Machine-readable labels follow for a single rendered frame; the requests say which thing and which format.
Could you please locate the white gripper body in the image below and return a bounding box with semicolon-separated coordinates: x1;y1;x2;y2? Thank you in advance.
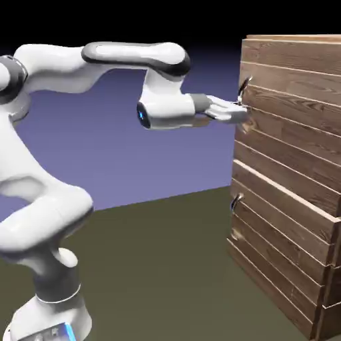
201;95;251;125

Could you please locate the brown wooden cabinet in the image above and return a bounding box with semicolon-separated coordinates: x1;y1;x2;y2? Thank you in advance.
226;33;341;341

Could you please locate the large wooden cabinet door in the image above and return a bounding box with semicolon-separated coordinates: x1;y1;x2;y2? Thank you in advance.
233;39;341;218

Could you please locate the small wooden cabinet door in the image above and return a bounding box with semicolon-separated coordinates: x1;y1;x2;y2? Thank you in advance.
226;159;341;341

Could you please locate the curved metal door handle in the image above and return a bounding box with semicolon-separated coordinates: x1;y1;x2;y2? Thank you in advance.
229;192;245;240
236;76;254;134

